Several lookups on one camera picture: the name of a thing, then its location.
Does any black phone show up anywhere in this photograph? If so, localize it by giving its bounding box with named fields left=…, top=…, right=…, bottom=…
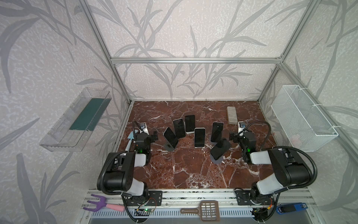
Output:
left=185, top=115, right=195, bottom=134
left=210, top=139, right=231, bottom=160
left=163, top=127, right=179, bottom=148
left=172, top=119, right=186, bottom=139

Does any grey angled phone stand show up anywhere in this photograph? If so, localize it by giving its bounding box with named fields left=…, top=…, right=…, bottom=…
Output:
left=164, top=140, right=179, bottom=152

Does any dark grey round phone stand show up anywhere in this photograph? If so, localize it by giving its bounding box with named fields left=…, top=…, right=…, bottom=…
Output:
left=210, top=155, right=224, bottom=164

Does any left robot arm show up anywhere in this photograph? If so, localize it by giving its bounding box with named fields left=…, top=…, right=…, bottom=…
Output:
left=97, top=130, right=158, bottom=199

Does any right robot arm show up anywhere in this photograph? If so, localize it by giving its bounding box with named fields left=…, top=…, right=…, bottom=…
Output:
left=229, top=131, right=318, bottom=205

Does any purple edged phone right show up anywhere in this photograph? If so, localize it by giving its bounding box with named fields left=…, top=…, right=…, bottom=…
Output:
left=211, top=122, right=224, bottom=143

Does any white framed phone centre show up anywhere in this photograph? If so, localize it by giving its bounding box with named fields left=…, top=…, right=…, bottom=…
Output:
left=194, top=128, right=206, bottom=148

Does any light blue toy shovel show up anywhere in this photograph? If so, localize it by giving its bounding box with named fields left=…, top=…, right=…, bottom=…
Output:
left=125, top=130, right=138, bottom=152

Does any grey rectangular block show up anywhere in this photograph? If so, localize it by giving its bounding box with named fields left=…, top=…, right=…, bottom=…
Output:
left=227, top=106, right=238, bottom=125

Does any purple pink toy rake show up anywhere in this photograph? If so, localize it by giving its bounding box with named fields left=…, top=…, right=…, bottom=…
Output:
left=83, top=194, right=125, bottom=212

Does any brown plastic spatula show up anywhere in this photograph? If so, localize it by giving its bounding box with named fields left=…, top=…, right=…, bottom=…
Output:
left=180, top=200, right=220, bottom=222

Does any blue black device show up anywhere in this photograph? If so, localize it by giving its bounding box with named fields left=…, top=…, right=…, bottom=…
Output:
left=276, top=203, right=308, bottom=215

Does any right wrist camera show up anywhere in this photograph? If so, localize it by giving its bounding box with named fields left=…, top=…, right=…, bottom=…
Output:
left=238, top=121, right=246, bottom=133

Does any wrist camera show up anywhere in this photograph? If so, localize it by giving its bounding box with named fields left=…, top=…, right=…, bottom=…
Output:
left=139, top=122, right=149, bottom=134
left=238, top=121, right=246, bottom=133

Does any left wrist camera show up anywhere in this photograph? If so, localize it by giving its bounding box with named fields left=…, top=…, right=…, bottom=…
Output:
left=139, top=122, right=149, bottom=134

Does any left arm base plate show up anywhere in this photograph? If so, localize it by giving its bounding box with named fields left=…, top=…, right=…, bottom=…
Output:
left=125, top=190, right=163, bottom=206

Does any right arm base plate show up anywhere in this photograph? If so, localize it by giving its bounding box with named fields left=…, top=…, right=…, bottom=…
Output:
left=234, top=188, right=275, bottom=207

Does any white wire mesh basket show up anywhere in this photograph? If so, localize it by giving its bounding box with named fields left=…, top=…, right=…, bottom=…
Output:
left=271, top=85, right=338, bottom=152

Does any clear plastic wall shelf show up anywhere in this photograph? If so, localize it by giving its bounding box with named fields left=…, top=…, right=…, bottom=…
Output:
left=39, top=87, right=112, bottom=152

